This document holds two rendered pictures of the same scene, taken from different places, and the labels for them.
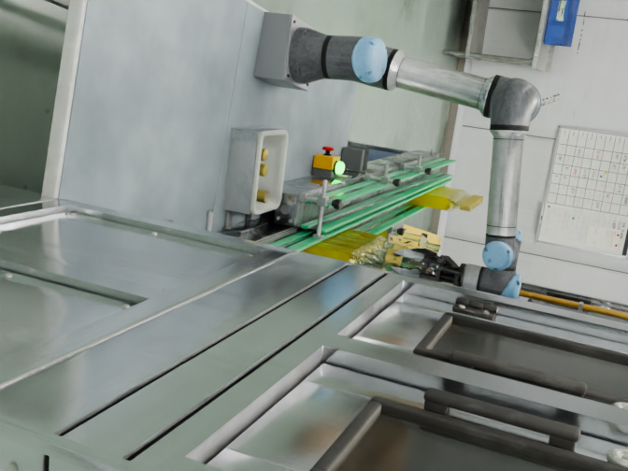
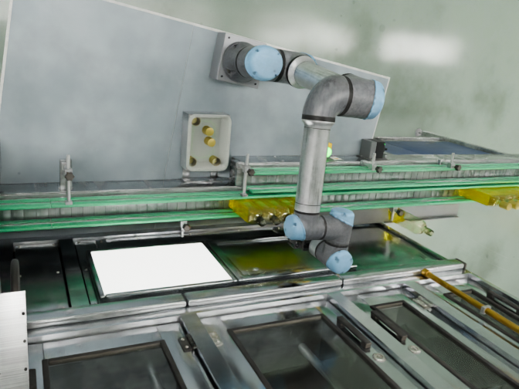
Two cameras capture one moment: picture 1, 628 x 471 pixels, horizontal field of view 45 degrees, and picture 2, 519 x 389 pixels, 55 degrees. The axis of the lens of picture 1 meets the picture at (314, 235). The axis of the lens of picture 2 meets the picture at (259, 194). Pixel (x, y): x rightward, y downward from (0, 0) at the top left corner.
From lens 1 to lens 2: 1.53 m
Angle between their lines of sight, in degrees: 41
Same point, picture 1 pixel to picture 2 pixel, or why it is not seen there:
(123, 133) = (55, 105)
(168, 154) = (106, 122)
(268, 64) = (214, 68)
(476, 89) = not seen: hidden behind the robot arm
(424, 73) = (306, 73)
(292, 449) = not seen: outside the picture
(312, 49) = (232, 56)
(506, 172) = (303, 156)
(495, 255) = (288, 226)
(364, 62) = (249, 64)
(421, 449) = not seen: outside the picture
